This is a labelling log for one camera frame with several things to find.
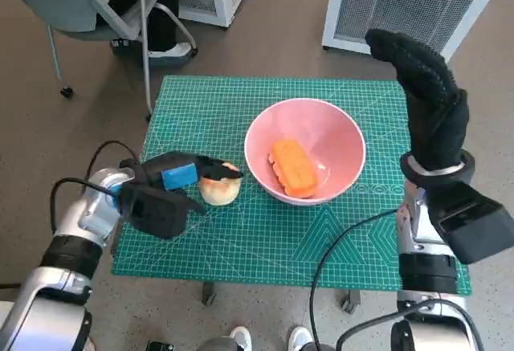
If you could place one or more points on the long braided toy bread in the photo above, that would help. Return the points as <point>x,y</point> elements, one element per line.
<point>295,166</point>

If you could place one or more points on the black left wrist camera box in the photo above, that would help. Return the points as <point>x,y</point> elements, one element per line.
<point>156,214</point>

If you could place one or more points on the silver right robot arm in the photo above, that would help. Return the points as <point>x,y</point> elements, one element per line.
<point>427,274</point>

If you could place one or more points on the green cutting mat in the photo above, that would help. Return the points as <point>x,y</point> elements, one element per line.
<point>249,246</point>

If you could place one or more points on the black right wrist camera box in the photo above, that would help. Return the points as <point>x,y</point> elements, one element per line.
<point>474,222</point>

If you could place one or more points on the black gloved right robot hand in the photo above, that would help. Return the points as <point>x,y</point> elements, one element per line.
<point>437,126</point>

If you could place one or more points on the large white vented unit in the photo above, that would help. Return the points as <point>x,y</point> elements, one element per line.
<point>405,9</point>

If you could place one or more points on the small black device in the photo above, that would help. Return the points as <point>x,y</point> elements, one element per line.
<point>158,346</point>

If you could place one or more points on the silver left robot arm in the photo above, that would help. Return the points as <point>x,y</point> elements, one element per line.
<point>68,254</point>

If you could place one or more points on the round toy bread bun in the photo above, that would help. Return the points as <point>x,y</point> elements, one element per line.
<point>219,192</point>

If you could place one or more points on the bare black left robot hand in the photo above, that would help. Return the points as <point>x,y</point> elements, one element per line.
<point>178,176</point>

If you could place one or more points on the person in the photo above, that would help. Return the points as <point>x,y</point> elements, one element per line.
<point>160,25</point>

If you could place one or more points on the person's foot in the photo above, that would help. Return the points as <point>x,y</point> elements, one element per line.
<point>241,337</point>
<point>300,337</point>

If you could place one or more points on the pink bowl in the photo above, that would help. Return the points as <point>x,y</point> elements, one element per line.
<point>305,122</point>

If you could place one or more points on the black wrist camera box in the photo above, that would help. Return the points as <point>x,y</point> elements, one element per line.
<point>156,214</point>
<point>474,222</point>

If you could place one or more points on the black table leg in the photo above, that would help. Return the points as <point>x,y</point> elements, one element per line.
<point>209,295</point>
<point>350,302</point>

